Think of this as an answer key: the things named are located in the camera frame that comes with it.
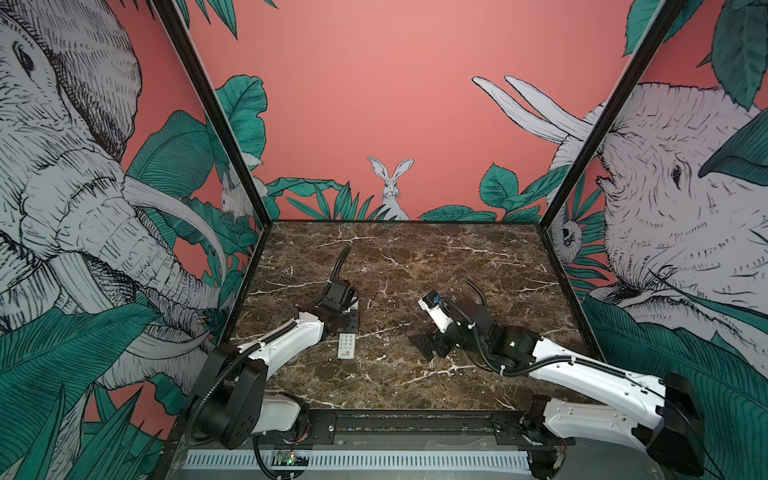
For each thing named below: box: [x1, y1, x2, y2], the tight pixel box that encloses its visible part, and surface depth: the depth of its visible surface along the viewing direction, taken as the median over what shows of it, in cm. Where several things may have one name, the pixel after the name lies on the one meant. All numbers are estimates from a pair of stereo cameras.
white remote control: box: [338, 333, 356, 359], surface depth 87 cm
